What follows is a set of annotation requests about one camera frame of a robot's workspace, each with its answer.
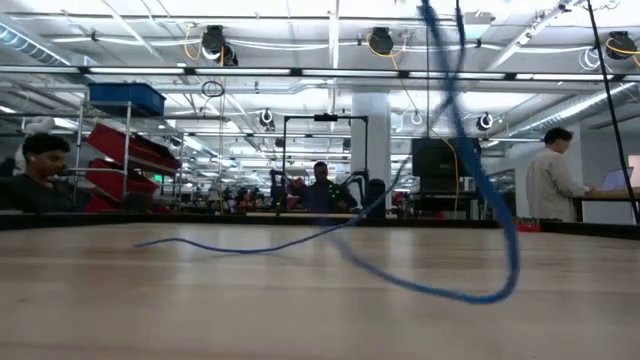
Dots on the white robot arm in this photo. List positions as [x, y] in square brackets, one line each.
[40, 125]

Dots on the black cylindrical bin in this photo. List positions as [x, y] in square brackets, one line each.
[372, 187]

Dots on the white round pillar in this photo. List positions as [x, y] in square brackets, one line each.
[370, 140]

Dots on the ceiling light strip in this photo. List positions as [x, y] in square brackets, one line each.
[480, 75]
[242, 71]
[565, 76]
[135, 71]
[350, 72]

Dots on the black monitor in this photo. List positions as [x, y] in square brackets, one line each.
[435, 160]

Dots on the thin black vertical pole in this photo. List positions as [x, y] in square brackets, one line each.
[427, 100]

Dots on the metal shelf rack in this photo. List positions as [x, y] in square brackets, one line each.
[127, 120]

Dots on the blue storage bin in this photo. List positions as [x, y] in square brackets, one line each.
[125, 95]

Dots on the small red block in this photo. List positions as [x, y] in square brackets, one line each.
[529, 227]

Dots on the white ceiling unit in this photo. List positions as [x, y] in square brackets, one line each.
[477, 27]

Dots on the wooden desk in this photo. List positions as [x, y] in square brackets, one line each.
[607, 195]

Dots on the open laptop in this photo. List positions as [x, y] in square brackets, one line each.
[617, 180]

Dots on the black slanted pole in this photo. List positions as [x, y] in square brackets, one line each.
[609, 100]

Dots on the black background rig frame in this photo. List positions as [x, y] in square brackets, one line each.
[285, 150]

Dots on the silver ventilation duct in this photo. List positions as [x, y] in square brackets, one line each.
[575, 111]
[30, 47]

